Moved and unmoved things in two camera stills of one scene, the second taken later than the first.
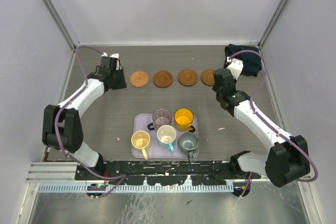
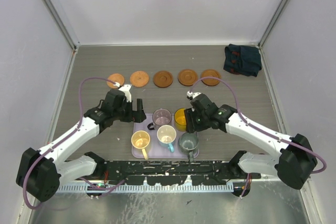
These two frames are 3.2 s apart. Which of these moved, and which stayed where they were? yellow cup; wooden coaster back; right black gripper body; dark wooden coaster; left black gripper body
Moved: left black gripper body; right black gripper body
Stayed: wooden coaster back; yellow cup; dark wooden coaster
